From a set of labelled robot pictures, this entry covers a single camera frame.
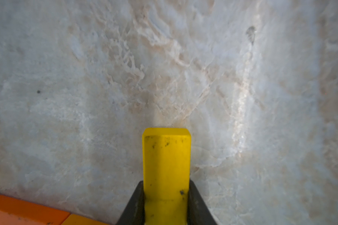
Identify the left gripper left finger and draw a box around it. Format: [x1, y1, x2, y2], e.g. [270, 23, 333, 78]
[116, 181, 145, 225]

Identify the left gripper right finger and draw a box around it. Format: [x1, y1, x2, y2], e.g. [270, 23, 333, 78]
[187, 180, 217, 225]

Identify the orange small block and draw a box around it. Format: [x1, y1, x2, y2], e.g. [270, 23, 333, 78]
[62, 214, 108, 225]

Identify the yellow long block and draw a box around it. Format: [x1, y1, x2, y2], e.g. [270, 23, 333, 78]
[142, 128, 191, 225]

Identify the red-orange block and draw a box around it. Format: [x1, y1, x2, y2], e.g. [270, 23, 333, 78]
[0, 195, 70, 225]

